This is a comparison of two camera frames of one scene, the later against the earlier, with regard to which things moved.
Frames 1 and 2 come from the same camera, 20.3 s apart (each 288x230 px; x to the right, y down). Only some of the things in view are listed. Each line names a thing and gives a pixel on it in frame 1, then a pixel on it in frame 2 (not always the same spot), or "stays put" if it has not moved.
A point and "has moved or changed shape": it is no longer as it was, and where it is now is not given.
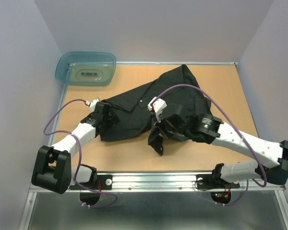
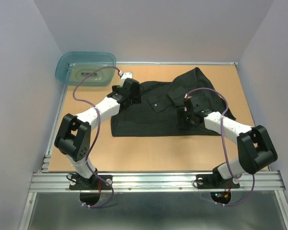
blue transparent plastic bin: (86, 68) stays put
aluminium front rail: (171, 182) stays put
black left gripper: (113, 120) -> (136, 98)
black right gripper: (161, 125) -> (181, 113)
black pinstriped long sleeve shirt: (178, 87) has moved or changed shape
